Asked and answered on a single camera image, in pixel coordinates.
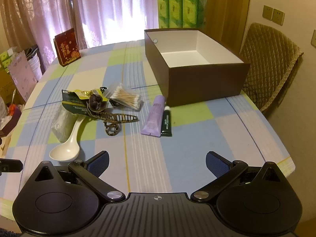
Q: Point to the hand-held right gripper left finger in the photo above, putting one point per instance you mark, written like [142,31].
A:
[100,164]

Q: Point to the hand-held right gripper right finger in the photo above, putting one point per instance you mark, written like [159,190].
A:
[216,164]

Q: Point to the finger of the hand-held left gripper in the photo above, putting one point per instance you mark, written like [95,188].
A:
[12,166]

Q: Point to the white ceramic spoon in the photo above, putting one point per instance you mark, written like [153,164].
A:
[64,151]

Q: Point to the leopard print hair clip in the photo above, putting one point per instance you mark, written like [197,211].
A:
[118,118]

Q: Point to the clear plastic packet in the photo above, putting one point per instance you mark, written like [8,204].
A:
[61,126]

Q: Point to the brown velvet scrunchie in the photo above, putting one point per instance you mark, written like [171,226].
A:
[96,103]

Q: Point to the dark green cosmetic tube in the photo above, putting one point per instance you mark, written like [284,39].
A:
[166,124]

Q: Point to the dark green snack packet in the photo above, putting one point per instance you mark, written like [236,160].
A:
[74,102]

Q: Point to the yellow sachet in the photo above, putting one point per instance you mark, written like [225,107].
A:
[85,94]

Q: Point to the purple cosmetic tube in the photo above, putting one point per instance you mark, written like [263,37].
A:
[153,116]

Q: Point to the bag of cotton swabs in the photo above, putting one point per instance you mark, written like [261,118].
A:
[124,96]

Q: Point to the brown cardboard box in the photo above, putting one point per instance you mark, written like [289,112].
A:
[205,79]

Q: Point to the desktop with checked tablecloth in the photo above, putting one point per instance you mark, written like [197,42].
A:
[148,150]

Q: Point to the purple paper bag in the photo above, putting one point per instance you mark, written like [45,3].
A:
[23,75]

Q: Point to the small green tissue box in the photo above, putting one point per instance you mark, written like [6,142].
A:
[5,58]

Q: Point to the chair with quilted cover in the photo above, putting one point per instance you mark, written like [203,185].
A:
[269,66]

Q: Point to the red gift box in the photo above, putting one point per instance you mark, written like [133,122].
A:
[67,48]

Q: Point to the pink lace curtain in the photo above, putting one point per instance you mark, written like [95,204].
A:
[74,12]

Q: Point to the wooden door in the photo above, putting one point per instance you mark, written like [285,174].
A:
[227,9]

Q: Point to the green tissue pack bundle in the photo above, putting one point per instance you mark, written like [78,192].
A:
[181,12]

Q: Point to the beige wall socket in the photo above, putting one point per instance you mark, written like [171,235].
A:
[278,16]
[313,37]
[267,12]

